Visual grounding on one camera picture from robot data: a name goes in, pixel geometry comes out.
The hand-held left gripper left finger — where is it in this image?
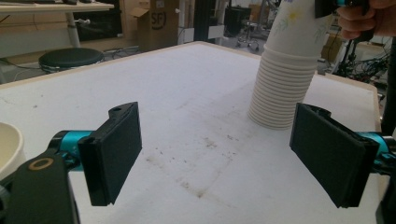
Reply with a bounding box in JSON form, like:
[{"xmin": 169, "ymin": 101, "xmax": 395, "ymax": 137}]
[{"xmin": 49, "ymin": 101, "xmax": 143, "ymax": 207}]

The stack of white paper cups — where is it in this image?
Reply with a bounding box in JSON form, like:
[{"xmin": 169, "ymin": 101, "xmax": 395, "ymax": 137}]
[{"xmin": 247, "ymin": 43, "xmax": 319, "ymax": 131}]

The white desk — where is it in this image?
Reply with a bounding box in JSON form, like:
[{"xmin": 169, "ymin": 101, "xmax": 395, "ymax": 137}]
[{"xmin": 0, "ymin": 0, "xmax": 116, "ymax": 49}]

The white foam mat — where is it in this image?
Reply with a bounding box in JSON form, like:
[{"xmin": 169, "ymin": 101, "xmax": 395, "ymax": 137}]
[{"xmin": 0, "ymin": 42, "xmax": 390, "ymax": 224}]

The flower-print paper cup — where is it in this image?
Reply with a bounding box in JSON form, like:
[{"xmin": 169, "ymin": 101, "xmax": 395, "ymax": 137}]
[{"xmin": 263, "ymin": 0, "xmax": 336, "ymax": 60}]

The brown cardboard box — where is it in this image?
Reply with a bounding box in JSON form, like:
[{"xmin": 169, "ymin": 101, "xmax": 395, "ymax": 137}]
[{"xmin": 130, "ymin": 0, "xmax": 181, "ymax": 53}]

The black round stool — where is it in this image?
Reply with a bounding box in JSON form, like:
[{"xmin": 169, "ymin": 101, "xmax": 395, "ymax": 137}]
[{"xmin": 37, "ymin": 47, "xmax": 106, "ymax": 75}]

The cream bowl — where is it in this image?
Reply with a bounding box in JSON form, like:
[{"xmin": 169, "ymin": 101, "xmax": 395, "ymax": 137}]
[{"xmin": 0, "ymin": 121, "xmax": 26, "ymax": 182}]

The tangle of floor cables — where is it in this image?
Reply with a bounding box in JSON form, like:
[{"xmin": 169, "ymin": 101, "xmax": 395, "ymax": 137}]
[{"xmin": 334, "ymin": 40, "xmax": 389, "ymax": 83}]

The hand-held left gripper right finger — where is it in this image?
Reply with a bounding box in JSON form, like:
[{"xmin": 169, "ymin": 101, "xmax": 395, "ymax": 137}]
[{"xmin": 289, "ymin": 102, "xmax": 396, "ymax": 209}]

